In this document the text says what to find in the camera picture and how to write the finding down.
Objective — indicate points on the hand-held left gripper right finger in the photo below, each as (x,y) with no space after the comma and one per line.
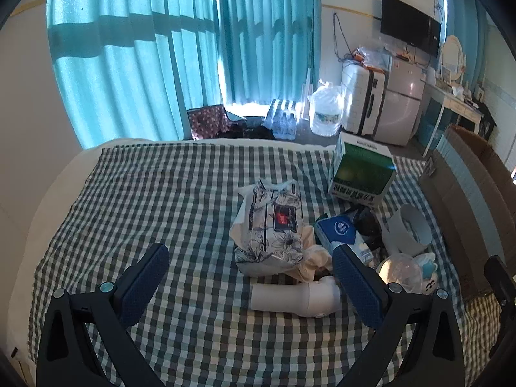
(356,290)

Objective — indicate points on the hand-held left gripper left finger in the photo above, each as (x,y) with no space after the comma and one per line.
(145,286)

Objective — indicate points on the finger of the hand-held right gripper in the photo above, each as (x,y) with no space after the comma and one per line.
(502,286)

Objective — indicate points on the clear plastic bowl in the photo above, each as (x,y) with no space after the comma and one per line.
(403,274)

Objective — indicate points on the beige cloth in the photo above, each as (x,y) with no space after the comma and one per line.
(312,258)

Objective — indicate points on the blue white packet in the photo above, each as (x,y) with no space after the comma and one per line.
(338,229)

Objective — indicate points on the white tape roll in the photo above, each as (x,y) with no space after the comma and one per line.
(403,246)

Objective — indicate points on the black pouch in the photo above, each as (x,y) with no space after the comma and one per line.
(369,225)

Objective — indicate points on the white thermos bottle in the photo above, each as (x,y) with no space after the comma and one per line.
(282,298)

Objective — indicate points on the brown cardboard box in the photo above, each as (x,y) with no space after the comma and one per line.
(463,193)

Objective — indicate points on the floral tissue pack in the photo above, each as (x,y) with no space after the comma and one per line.
(266,229)

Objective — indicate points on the white blue plastic toy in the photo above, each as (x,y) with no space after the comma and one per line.
(429,274)

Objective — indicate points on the green white checkered blanket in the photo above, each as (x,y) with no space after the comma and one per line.
(161,193)

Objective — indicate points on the green white carton box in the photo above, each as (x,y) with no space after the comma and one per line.
(363,169)

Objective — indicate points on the purple polka dot bag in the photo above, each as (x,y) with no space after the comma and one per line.
(205,123)

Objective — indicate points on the large clear water jug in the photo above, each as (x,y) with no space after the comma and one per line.
(324,113)

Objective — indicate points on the white dressing table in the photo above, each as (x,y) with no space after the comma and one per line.
(463,109)

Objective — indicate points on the pack of water bottles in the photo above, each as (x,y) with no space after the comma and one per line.
(282,123)

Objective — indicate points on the silver small fridge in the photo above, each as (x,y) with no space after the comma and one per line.
(403,105)

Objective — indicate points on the white suitcase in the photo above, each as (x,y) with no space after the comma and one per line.
(358,96)

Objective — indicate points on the teal curtain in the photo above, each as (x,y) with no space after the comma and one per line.
(463,8)
(262,48)
(121,68)

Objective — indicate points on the pile of clear plastic bags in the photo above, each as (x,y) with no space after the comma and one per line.
(371,58)

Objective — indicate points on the white oval mirror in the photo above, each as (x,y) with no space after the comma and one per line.
(453,56)

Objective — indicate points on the black flat television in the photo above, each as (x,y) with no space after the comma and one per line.
(407,24)

